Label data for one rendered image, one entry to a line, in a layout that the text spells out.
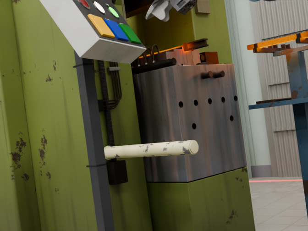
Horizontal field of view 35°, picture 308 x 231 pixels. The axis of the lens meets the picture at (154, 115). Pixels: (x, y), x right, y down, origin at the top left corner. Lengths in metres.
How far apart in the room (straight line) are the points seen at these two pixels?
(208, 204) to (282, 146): 3.00
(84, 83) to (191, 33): 0.89
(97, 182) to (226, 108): 0.75
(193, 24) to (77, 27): 1.01
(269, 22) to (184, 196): 3.25
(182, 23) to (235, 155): 0.69
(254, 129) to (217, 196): 3.11
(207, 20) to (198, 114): 0.61
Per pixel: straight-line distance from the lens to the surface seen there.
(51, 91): 2.02
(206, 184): 1.96
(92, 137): 1.55
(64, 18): 1.43
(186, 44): 2.02
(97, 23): 1.43
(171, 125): 1.90
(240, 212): 2.13
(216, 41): 2.43
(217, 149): 2.02
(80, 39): 1.40
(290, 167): 4.92
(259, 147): 5.08
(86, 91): 1.55
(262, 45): 2.27
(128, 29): 1.63
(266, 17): 4.97
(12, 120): 2.18
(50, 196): 2.12
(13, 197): 2.18
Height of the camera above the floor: 0.72
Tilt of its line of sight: level
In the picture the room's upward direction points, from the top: 8 degrees counter-clockwise
